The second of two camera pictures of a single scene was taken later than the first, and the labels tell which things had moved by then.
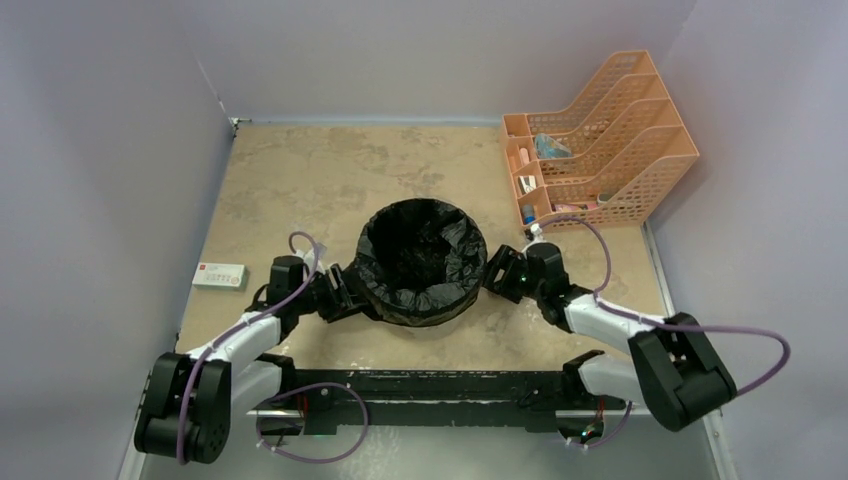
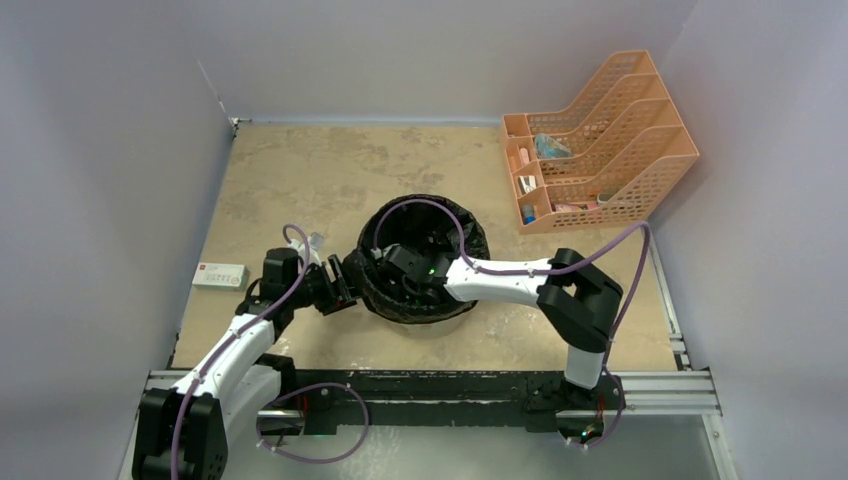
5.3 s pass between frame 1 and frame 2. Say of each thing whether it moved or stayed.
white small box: stayed
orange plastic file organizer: stayed
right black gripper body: moved
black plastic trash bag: stayed
